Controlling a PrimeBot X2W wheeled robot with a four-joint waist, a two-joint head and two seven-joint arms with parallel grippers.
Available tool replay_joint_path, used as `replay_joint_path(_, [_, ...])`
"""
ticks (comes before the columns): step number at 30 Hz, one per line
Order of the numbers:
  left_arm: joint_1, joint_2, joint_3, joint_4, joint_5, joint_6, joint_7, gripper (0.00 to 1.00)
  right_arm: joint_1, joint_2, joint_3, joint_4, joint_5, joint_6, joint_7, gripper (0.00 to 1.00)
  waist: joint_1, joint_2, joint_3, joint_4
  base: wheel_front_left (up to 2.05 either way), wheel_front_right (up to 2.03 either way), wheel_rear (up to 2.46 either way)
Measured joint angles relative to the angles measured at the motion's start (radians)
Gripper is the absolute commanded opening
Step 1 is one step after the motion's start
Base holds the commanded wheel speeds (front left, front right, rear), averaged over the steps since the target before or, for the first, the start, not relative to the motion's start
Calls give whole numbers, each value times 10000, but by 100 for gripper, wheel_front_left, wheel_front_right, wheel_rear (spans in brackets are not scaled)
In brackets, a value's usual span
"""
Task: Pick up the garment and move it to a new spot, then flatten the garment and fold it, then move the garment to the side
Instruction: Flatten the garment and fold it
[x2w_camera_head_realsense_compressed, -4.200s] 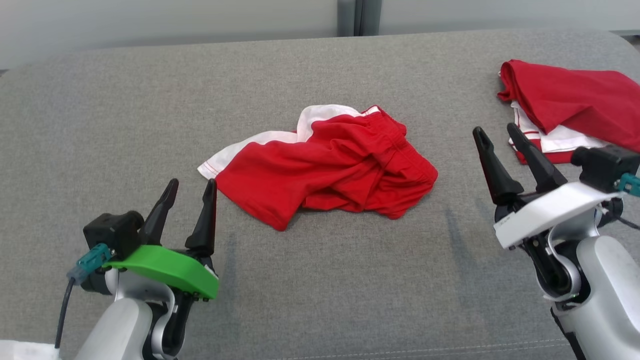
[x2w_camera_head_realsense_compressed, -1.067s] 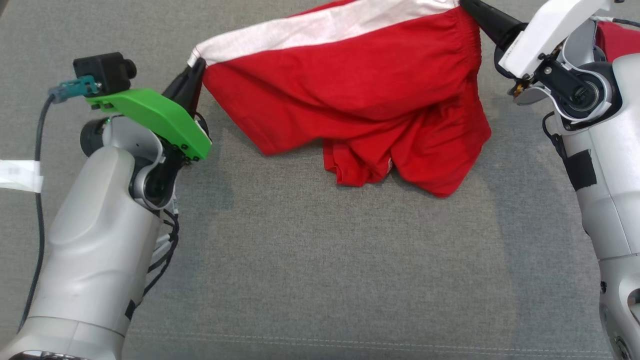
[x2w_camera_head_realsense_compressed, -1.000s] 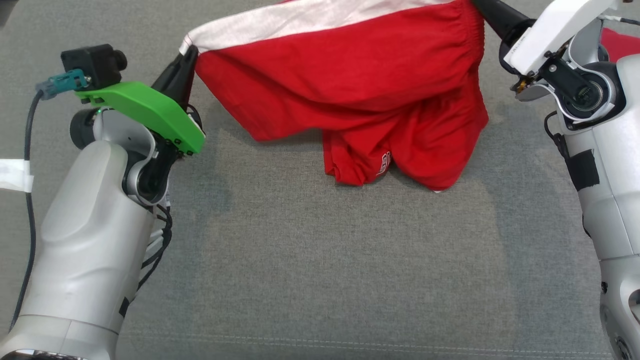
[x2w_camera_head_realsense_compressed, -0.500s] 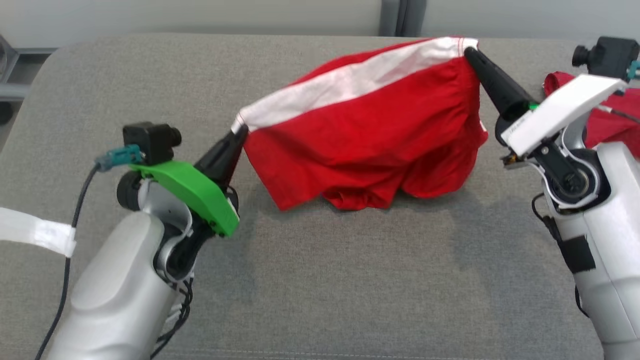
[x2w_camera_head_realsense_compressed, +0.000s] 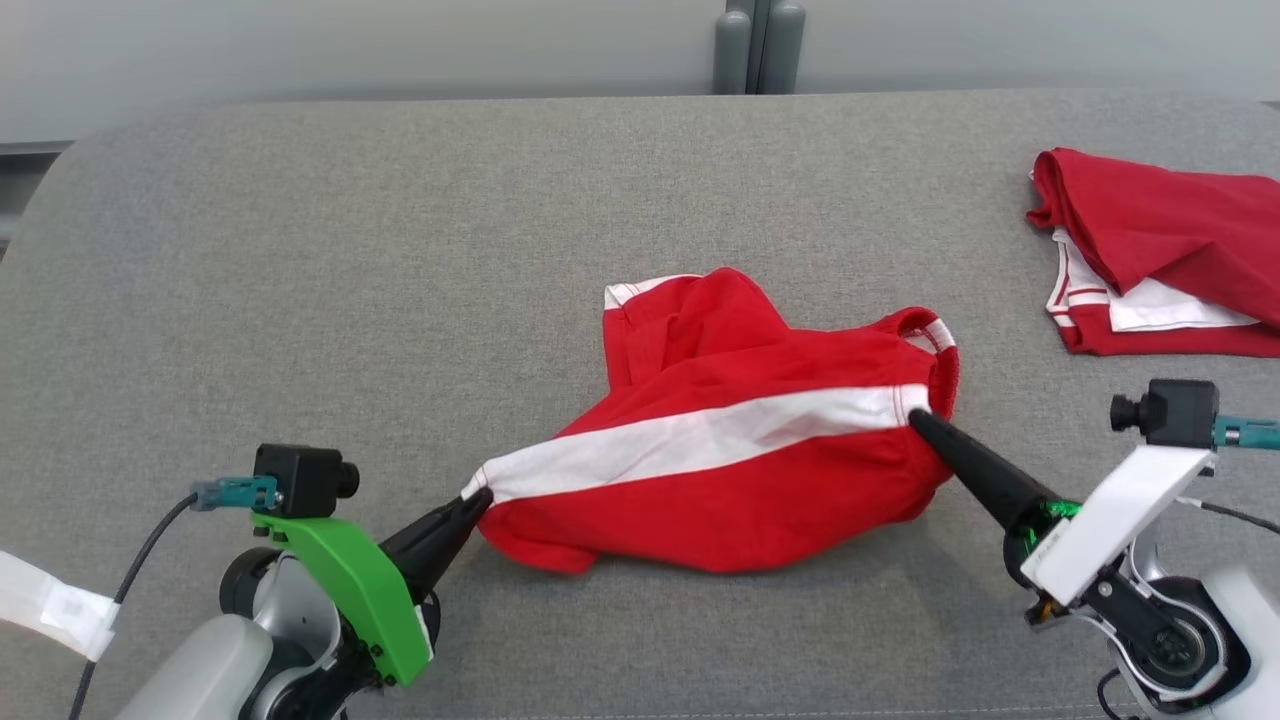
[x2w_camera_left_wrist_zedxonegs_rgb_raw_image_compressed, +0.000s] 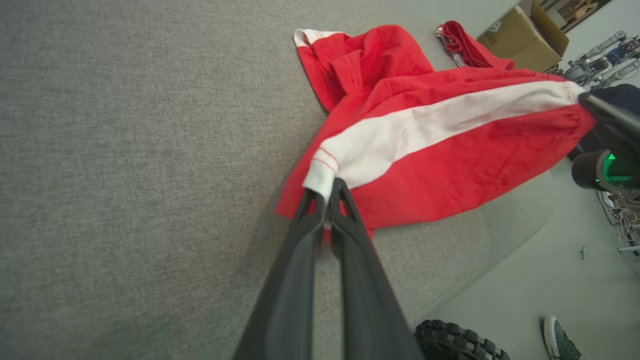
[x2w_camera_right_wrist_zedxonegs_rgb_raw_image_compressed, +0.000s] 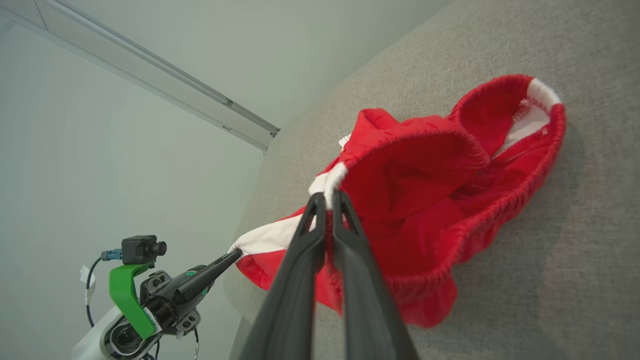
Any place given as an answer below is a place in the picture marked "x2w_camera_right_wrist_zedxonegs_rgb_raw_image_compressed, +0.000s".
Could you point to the red shorts white trim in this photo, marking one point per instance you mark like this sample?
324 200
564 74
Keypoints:
425 200

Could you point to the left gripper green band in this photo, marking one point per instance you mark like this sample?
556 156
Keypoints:
127 300

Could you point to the grey metal partition post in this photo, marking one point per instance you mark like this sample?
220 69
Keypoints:
150 75

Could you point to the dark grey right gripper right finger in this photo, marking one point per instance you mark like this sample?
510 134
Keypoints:
372 325

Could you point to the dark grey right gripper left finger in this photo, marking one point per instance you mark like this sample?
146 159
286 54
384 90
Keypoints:
287 315

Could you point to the grey fabric sofa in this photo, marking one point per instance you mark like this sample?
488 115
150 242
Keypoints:
550 275

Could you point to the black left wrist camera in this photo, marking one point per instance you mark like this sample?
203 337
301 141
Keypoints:
140 249

